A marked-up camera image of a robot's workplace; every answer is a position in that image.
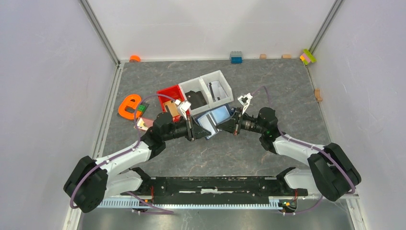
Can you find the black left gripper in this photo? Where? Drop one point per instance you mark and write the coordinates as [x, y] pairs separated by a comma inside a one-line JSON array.
[[194, 131]]

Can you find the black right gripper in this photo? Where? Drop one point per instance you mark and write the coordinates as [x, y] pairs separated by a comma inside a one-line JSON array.
[[231, 125]]

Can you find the white card with stripe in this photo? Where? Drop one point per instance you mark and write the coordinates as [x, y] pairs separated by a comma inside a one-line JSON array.
[[208, 122]]

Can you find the blue card holder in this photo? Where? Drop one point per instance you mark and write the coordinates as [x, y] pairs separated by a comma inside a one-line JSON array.
[[220, 115]]

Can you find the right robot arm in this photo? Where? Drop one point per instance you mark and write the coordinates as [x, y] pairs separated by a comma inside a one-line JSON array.
[[331, 172]]

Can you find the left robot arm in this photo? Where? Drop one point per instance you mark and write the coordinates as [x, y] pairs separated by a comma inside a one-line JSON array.
[[93, 180]]

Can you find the white bin with cards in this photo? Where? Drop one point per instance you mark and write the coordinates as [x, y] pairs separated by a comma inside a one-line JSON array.
[[218, 75]]

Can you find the white cards in bin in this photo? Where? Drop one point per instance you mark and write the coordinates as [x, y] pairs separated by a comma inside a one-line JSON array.
[[216, 90]]

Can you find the black wallets in bin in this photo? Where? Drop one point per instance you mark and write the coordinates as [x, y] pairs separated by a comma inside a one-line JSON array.
[[196, 99]]

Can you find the tan object in red bin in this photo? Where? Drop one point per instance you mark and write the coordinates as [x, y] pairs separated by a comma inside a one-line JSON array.
[[171, 108]]

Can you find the white bin with wallets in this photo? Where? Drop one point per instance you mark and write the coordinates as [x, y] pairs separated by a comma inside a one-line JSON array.
[[196, 84]]

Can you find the red bin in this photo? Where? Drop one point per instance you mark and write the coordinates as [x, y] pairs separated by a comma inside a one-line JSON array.
[[171, 93]]

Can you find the pink white small box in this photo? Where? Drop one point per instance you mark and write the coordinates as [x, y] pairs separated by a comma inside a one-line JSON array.
[[144, 123]]

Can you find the green toy block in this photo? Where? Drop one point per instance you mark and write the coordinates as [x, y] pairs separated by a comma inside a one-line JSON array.
[[142, 108]]

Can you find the blue grey toy brick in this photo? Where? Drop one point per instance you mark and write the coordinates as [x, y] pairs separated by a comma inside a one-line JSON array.
[[236, 57]]

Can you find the orange letter-shaped toy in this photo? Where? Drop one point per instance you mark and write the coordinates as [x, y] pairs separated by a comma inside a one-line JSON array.
[[128, 107]]

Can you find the flat tan wooden block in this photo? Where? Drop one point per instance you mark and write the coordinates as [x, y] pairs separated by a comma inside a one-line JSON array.
[[286, 56]]

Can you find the curved wooden block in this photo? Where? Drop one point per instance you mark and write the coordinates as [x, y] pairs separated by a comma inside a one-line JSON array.
[[317, 95]]

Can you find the multicolour brick stack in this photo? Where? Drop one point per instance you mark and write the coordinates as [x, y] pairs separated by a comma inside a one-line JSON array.
[[307, 58]]

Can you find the orange round toy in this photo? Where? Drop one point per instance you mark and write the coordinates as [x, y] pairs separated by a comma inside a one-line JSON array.
[[134, 58]]

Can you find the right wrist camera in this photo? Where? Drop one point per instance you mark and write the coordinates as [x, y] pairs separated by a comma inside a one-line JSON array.
[[245, 101]]

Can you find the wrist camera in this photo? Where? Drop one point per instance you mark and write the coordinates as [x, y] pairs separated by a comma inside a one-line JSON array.
[[183, 107], [245, 101]]

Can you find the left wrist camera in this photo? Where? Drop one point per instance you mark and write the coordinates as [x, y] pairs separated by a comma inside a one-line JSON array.
[[183, 107]]

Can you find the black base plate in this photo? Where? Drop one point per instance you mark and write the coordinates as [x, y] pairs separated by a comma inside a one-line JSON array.
[[260, 185]]

